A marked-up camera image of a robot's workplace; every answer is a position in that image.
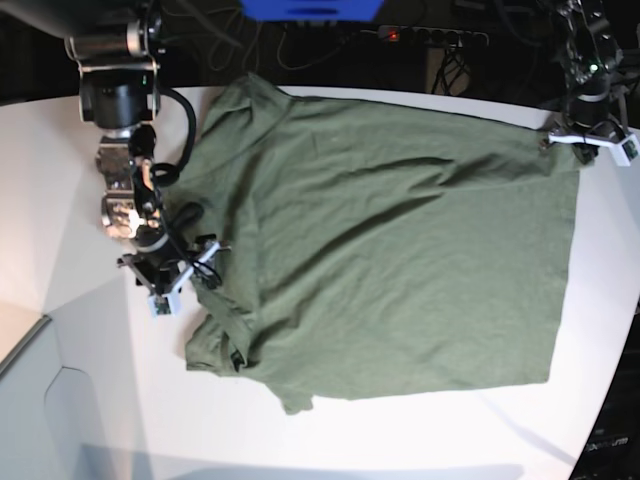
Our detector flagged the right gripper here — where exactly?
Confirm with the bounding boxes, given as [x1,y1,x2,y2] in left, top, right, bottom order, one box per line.
[131,227,200,295]

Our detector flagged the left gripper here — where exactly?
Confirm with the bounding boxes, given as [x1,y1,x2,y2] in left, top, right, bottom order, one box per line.
[564,94,620,142]

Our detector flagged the green t-shirt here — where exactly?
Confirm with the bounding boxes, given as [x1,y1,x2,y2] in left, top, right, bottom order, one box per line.
[168,76,581,414]

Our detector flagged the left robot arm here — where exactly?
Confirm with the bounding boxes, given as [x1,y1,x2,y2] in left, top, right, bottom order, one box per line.
[547,1,639,167]

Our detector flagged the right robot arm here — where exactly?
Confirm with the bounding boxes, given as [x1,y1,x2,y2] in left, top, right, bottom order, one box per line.
[65,1,196,297]

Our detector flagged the black power strip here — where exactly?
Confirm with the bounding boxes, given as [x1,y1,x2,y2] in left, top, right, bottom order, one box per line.
[376,25,490,48]

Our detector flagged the blue plastic bin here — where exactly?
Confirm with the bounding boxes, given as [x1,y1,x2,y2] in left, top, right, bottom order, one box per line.
[241,0,384,22]

